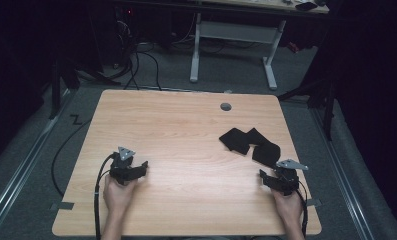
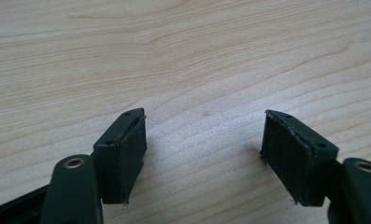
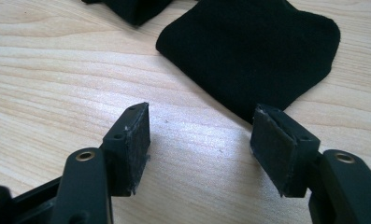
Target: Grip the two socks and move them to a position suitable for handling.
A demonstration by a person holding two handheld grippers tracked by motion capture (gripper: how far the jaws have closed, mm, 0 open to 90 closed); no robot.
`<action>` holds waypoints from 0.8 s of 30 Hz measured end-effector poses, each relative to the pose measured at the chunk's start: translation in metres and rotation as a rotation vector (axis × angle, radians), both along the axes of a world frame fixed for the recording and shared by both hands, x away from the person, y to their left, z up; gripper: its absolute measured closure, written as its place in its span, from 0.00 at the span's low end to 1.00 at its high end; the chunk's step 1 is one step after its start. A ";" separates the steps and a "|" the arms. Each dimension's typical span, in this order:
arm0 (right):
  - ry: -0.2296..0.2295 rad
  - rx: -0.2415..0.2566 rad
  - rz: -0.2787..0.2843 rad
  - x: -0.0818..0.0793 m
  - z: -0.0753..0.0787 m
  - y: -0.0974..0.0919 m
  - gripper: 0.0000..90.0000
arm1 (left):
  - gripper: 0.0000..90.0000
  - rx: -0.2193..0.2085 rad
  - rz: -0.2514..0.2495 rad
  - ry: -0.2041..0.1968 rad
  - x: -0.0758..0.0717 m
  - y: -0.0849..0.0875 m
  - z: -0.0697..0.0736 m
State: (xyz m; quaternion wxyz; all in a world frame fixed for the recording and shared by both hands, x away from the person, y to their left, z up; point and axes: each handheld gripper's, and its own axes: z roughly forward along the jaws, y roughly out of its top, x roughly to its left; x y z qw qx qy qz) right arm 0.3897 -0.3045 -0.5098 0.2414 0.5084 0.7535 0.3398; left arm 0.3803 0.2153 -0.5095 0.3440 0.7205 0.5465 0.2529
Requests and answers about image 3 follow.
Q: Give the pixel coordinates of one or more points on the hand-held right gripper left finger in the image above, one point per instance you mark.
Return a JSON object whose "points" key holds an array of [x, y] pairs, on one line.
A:
{"points": [[127, 155]]}

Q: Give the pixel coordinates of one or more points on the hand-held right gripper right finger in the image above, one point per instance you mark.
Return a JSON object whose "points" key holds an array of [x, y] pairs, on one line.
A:
{"points": [[279, 152]]}

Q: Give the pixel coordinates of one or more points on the black sock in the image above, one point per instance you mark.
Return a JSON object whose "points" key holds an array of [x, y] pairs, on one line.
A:
{"points": [[251, 53], [133, 11]]}

